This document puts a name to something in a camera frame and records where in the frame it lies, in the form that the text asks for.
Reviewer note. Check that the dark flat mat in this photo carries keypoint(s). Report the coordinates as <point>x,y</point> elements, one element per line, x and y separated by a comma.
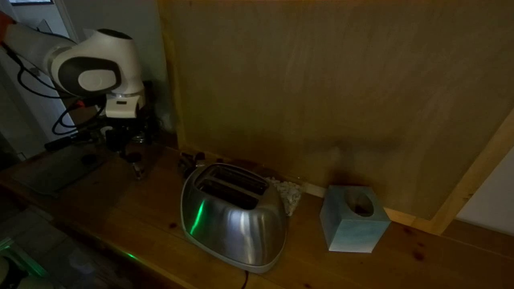
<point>58,171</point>

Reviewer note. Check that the stainless steel toaster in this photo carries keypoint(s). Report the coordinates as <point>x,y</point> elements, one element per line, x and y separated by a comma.
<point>235,218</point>

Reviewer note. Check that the light blue tissue box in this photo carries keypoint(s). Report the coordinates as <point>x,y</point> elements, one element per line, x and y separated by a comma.
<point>353,219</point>

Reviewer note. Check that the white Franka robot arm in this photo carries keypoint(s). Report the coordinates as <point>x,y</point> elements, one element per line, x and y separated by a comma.
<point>90,65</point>

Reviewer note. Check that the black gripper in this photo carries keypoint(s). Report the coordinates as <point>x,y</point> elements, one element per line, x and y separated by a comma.
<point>125,131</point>

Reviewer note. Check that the pale crumpled bundle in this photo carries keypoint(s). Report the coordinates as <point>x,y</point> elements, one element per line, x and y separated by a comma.
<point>291,195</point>

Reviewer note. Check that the dark shiny small object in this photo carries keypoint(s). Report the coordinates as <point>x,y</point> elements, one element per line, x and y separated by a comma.
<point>191,160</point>

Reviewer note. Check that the green-lit aluminium robot stand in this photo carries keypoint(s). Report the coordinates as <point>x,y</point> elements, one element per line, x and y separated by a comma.
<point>21,263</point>

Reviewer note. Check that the small clear bottle dark cap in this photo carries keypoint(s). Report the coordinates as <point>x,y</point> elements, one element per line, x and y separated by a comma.
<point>135,160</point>

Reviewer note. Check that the large leaning wooden board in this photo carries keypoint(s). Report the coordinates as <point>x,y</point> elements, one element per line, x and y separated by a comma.
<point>342,91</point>

